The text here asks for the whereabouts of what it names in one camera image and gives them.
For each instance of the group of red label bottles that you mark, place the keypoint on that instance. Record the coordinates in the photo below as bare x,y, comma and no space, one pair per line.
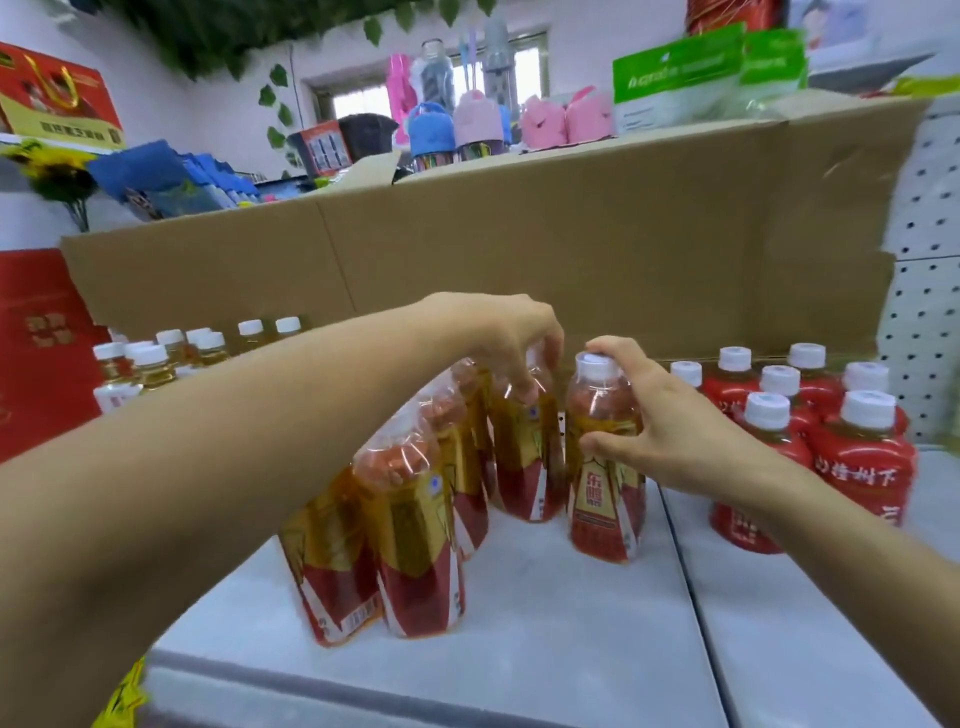
862,457

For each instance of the white pegboard panel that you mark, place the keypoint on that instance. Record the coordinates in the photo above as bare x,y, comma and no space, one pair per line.
926,300

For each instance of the person's right hand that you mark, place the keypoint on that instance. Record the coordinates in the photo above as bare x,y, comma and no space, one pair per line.
686,431

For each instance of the large green and white pack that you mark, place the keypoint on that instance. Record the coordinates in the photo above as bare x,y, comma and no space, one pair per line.
675,75

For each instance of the plain red gift box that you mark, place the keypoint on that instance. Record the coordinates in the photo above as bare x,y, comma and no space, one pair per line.
45,360

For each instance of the person's left forearm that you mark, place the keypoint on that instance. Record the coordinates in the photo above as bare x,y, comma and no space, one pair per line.
225,480

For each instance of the group of yellow drink bottles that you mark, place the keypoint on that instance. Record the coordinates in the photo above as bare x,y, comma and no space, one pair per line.
154,360

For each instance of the yellow snack packet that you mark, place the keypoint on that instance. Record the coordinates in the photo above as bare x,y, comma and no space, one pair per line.
124,697

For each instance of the person's right thumb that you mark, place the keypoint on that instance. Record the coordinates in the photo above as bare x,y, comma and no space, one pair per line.
609,444

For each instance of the green artificial leaf vine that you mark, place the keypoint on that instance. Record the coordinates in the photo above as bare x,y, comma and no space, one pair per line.
225,30

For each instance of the white wall shelf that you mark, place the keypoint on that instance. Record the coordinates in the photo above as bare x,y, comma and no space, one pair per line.
870,71

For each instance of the person's left fingers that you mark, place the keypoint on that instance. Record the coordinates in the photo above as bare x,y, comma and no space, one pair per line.
541,346

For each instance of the amber tea bottle gold label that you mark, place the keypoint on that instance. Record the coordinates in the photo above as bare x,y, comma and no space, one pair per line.
525,450

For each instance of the person's right forearm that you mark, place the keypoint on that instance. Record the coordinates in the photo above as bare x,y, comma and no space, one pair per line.
862,570

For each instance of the pink plastic bottle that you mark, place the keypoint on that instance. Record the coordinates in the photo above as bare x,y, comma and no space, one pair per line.
400,90

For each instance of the red and yellow gift box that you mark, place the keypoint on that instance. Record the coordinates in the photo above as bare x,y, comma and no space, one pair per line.
56,94

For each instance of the person's left hand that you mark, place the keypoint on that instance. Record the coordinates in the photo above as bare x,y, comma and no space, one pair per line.
484,326

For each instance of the large brown cardboard box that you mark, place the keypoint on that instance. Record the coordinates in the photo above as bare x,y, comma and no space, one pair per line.
600,232

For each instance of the amber tea bottle white cap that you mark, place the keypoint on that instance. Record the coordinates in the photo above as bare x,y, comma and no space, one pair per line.
604,517

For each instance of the clear water bottle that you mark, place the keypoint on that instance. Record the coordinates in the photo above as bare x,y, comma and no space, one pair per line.
435,75

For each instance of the stack of blue packs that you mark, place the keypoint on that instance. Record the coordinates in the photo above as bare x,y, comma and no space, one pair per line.
157,176

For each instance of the pink plush item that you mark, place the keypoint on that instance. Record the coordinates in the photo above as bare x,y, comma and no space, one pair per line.
590,116
543,124

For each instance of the grey water bottle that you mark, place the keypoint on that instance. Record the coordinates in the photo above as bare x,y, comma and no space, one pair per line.
496,64

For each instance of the pink capped bottle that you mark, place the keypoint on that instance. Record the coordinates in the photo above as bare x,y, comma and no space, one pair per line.
478,120

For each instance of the blue capped bottle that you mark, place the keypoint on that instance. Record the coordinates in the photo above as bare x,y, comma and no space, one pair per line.
431,131

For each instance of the red box with gold band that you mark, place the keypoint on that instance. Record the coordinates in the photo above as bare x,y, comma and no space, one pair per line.
735,15

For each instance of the row of amber tea bottles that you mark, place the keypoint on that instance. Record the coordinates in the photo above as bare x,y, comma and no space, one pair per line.
409,525

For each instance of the yellow artificial flowers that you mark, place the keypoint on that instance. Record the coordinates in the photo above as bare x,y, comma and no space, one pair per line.
56,176

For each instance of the small green and white pack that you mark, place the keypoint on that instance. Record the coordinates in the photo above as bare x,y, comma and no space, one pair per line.
776,60

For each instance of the red product pack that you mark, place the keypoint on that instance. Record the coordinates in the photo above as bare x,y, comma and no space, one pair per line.
321,148

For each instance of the window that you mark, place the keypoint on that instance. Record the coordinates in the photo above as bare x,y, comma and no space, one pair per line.
360,97

